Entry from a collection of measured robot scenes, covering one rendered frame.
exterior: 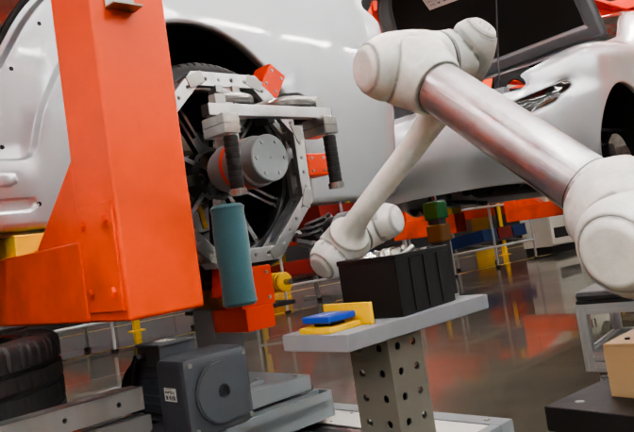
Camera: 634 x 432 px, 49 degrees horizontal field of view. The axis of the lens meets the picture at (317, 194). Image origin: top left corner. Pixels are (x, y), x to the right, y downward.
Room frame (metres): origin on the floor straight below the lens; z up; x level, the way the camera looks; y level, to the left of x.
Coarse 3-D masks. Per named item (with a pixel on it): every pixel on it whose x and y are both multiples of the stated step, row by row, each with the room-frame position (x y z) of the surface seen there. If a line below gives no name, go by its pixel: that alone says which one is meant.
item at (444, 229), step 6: (426, 228) 1.51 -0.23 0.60; (432, 228) 1.50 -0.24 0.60; (438, 228) 1.49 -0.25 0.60; (444, 228) 1.50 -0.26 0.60; (450, 228) 1.51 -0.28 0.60; (432, 234) 1.50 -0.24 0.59; (438, 234) 1.49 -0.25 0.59; (444, 234) 1.50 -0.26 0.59; (450, 234) 1.51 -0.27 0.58; (432, 240) 1.51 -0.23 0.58; (438, 240) 1.50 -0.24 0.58; (444, 240) 1.50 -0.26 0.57; (450, 240) 1.51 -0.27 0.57
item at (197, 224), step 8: (200, 136) 2.13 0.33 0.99; (184, 144) 2.08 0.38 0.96; (208, 144) 2.14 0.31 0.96; (184, 152) 2.08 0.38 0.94; (192, 200) 2.03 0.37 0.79; (224, 200) 2.17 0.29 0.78; (208, 208) 2.12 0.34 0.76; (192, 216) 2.08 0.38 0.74; (208, 216) 2.12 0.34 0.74; (200, 224) 2.10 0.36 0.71; (208, 224) 2.12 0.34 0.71; (200, 232) 2.09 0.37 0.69
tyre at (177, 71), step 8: (184, 64) 1.93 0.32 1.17; (192, 64) 1.96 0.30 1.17; (200, 64) 1.97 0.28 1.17; (208, 64) 2.00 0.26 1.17; (176, 72) 1.91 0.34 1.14; (184, 72) 1.93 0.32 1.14; (216, 72) 2.00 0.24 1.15; (224, 72) 2.02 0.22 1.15; (232, 72) 2.05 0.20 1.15; (272, 128) 2.14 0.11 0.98; (288, 192) 2.15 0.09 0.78; (288, 200) 2.15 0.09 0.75; (256, 264) 2.04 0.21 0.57; (272, 264) 2.08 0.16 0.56; (200, 272) 1.90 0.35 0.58; (208, 272) 1.92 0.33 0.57; (208, 280) 1.91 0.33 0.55; (208, 288) 1.95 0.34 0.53
